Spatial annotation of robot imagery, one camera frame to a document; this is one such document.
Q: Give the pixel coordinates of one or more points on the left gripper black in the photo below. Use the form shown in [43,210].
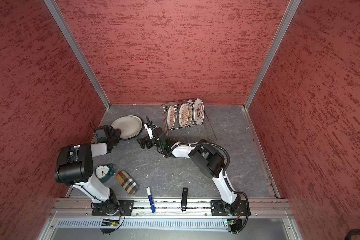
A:
[117,131]

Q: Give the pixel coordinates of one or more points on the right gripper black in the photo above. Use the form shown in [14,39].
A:
[143,144]

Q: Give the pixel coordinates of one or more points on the dark striped rim plate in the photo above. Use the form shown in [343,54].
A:
[132,127]

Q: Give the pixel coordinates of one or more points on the plain cream white plate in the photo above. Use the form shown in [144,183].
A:
[117,124]

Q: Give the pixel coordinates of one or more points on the orange striped front plate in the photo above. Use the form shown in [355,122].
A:
[171,117]

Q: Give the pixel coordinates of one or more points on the orange striped plate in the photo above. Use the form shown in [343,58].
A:
[183,115]
[171,117]

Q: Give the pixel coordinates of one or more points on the red patterned plate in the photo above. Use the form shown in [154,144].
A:
[199,111]

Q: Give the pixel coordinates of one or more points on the grey plate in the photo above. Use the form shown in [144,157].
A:
[191,120]

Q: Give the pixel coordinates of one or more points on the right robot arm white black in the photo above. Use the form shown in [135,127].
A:
[211,159]

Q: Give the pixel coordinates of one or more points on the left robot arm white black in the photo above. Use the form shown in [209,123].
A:
[75,168]

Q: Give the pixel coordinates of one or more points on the green alarm clock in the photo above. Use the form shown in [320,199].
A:
[104,172]

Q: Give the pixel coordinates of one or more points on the plaid glasses case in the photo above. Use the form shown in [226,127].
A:
[127,183]

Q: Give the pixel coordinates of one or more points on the black remote stick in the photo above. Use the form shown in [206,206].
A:
[184,199]

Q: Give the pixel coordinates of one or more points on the blue white marker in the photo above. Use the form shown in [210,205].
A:
[151,200]

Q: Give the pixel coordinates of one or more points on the wire dish rack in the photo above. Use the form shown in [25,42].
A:
[188,134]

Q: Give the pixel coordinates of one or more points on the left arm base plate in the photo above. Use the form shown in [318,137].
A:
[124,207]

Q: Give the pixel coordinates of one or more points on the left circuit board with wires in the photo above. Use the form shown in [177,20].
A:
[109,226]

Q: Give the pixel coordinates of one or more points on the circuit board with wires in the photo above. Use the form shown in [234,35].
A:
[234,226]
[109,226]

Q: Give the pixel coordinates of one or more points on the aluminium front rail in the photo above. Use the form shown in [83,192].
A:
[170,208]

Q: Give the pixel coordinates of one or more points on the left corner aluminium post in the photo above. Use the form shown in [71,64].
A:
[63,26]

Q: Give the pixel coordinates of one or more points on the corner aluminium post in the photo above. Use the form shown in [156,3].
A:
[63,26]
[278,37]

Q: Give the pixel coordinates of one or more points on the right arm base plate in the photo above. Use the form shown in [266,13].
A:
[220,208]

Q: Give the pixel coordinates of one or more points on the right circuit board with wires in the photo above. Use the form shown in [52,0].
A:
[234,226]

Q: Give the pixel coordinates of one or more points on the right corner aluminium post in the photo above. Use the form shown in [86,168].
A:
[278,37]

